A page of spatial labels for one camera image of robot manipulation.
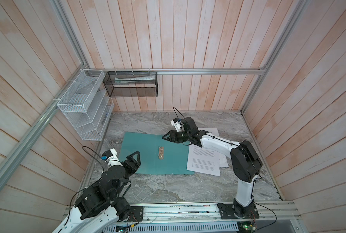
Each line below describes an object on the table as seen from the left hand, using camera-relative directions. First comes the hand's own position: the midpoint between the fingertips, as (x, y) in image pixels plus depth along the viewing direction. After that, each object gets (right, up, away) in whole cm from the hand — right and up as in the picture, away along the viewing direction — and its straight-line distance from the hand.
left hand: (137, 159), depth 67 cm
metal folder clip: (+9, -3, +29) cm, 31 cm away
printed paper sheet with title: (+49, +11, +41) cm, 65 cm away
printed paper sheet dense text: (+38, -7, +26) cm, 46 cm away
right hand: (+12, +8, +20) cm, 25 cm away
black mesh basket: (-13, +46, +38) cm, 61 cm away
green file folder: (+8, -4, +28) cm, 30 cm away
